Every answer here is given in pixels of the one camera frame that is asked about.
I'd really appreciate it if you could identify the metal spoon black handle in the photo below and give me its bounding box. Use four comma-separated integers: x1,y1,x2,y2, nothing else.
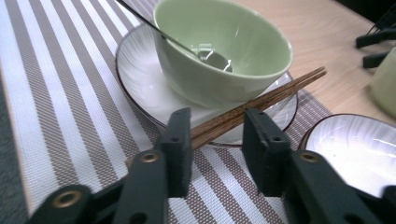
115,0,233,73

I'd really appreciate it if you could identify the green ceramic bowl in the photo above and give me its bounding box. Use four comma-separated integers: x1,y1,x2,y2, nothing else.
370,46,396,119
152,0,293,109

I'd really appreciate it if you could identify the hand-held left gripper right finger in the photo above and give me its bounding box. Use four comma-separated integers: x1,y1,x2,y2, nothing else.
242,107,384,224

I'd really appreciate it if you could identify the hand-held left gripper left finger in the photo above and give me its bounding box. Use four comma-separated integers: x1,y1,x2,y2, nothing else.
113,107,194,224

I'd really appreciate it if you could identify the grey white striped placemat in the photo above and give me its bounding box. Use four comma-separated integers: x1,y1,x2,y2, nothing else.
0,0,332,224

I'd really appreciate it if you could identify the white plate dark rim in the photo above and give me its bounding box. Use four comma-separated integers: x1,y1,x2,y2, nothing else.
300,113,396,200
115,22,299,147

